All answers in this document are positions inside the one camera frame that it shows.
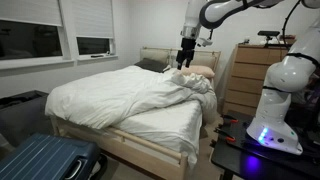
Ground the white duvet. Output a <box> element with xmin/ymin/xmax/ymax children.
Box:
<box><xmin>45</xmin><ymin>65</ymin><xmax>217</xmax><ymax>129</ymax></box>

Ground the red-handled clamp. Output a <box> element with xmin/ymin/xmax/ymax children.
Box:
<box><xmin>214</xmin><ymin>128</ymin><xmax>236</xmax><ymax>142</ymax></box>
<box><xmin>222</xmin><ymin>115</ymin><xmax>238</xmax><ymax>124</ymax></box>

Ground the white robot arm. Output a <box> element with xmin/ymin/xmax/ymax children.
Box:
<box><xmin>176</xmin><ymin>0</ymin><xmax>320</xmax><ymax>155</ymax></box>

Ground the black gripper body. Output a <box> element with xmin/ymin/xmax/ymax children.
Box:
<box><xmin>176</xmin><ymin>38</ymin><xmax>196</xmax><ymax>64</ymax></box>

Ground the pink pillow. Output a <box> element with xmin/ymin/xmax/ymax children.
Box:
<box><xmin>181</xmin><ymin>65</ymin><xmax>215</xmax><ymax>79</ymax></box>

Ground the white roller blind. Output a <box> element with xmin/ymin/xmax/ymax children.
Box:
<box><xmin>71</xmin><ymin>0</ymin><xmax>114</xmax><ymax>38</ymax></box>
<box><xmin>0</xmin><ymin>0</ymin><xmax>63</xmax><ymax>26</ymax></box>

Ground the dark grey open suitcase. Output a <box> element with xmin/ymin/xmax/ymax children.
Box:
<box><xmin>0</xmin><ymin>90</ymin><xmax>53</xmax><ymax>147</ymax></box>

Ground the white mattress sheet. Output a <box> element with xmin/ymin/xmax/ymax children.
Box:
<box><xmin>115</xmin><ymin>91</ymin><xmax>217</xmax><ymax>169</ymax></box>

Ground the wooden chest of drawers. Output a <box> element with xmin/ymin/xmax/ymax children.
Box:
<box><xmin>223</xmin><ymin>45</ymin><xmax>287</xmax><ymax>115</ymax></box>

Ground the black camera on dresser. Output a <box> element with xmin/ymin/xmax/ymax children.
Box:
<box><xmin>258</xmin><ymin>30</ymin><xmax>280</xmax><ymax>44</ymax></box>

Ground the wooden bed frame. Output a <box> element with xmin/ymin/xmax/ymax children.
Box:
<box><xmin>49</xmin><ymin>52</ymin><xmax>219</xmax><ymax>180</ymax></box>

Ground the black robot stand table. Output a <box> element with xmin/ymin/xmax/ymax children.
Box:
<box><xmin>210</xmin><ymin>111</ymin><xmax>320</xmax><ymax>180</ymax></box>

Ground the blue hard-shell suitcase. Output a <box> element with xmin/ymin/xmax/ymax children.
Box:
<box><xmin>0</xmin><ymin>134</ymin><xmax>100</xmax><ymax>180</ymax></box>

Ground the dark grey pillow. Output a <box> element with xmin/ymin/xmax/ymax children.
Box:
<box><xmin>135</xmin><ymin>58</ymin><xmax>170</xmax><ymax>73</ymax></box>

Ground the white roller blind left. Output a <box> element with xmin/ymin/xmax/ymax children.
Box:
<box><xmin>0</xmin><ymin>0</ymin><xmax>63</xmax><ymax>26</ymax></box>

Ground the white roller blind right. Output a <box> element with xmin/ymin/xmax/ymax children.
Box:
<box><xmin>71</xmin><ymin>0</ymin><xmax>114</xmax><ymax>38</ymax></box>

